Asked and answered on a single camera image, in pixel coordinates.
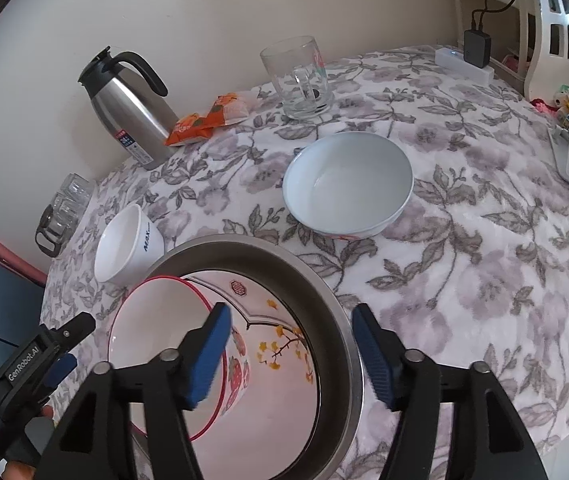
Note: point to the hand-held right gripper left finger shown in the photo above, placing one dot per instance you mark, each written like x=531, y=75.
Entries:
x=209, y=360

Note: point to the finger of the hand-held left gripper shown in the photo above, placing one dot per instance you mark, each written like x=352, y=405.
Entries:
x=62, y=367

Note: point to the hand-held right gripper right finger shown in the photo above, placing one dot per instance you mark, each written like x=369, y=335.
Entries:
x=374, y=360

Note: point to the strawberry print bowl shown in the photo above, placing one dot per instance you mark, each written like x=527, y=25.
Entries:
x=154, y=320

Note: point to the white floral plate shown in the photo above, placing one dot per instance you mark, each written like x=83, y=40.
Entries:
x=274, y=410

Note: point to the large stainless steel plate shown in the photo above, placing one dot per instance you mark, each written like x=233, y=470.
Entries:
x=284, y=265

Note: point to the person's left hand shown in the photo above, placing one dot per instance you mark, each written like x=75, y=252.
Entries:
x=19, y=472

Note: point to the white square bowl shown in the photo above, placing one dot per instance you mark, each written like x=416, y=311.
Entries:
x=119, y=250

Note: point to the small clear glass cup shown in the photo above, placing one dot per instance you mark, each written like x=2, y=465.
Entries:
x=67, y=210
x=79, y=187

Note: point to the grey floral tablecloth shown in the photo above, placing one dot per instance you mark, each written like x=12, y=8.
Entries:
x=464, y=210

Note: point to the pale blue bowl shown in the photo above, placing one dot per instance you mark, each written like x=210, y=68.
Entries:
x=344, y=180

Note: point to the orange snack packet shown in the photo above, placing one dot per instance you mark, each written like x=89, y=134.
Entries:
x=229, y=107
x=189, y=130

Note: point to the stainless steel thermos jug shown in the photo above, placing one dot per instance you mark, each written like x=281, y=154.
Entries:
x=119, y=110

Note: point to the white phone stand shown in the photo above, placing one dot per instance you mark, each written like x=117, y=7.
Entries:
x=562, y=152

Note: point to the clear glass mug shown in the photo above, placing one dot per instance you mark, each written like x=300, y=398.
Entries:
x=289, y=75

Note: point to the white power strip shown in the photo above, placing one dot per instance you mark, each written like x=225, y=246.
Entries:
x=452, y=57

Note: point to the small plush toy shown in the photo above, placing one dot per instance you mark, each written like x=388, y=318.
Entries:
x=564, y=102

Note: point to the black charger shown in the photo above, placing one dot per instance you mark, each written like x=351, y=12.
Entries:
x=477, y=47

